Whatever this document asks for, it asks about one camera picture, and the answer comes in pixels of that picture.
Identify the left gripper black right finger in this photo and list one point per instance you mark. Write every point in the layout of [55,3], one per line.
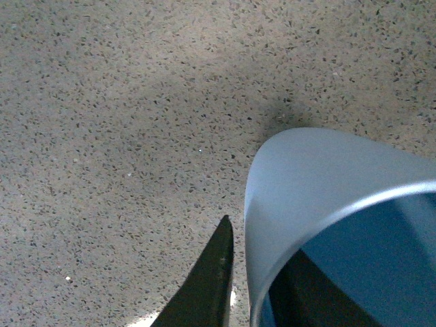
[302,295]

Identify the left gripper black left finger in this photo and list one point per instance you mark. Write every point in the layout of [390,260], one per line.
[204,297]

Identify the blue plastic cup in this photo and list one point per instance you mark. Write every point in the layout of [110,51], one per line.
[363,211]

